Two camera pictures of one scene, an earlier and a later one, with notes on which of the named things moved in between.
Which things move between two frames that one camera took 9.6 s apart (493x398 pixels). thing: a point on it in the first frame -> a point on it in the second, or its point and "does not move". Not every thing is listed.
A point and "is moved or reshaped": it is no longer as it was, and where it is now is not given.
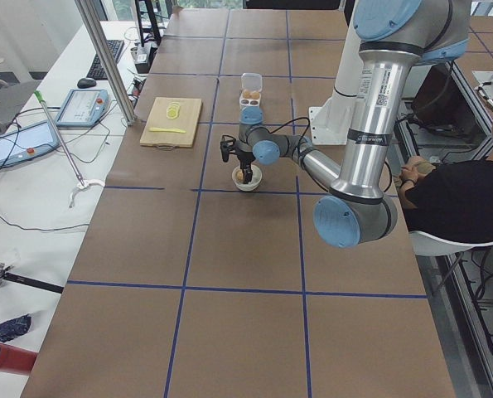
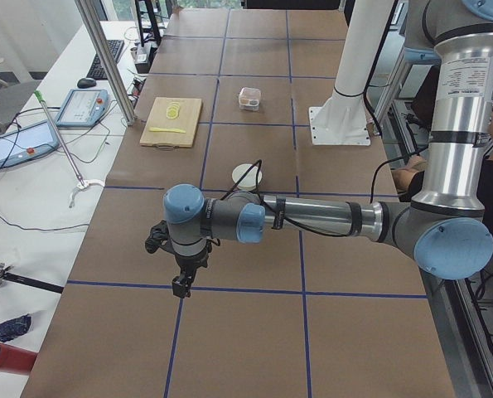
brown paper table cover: x=183 y=286 does not move
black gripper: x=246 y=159 -> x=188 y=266
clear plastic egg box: x=251 y=89 is moved or reshaped
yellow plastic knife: x=166 y=129 does not move
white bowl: x=255 y=181 does not move
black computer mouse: x=85 y=83 does not move
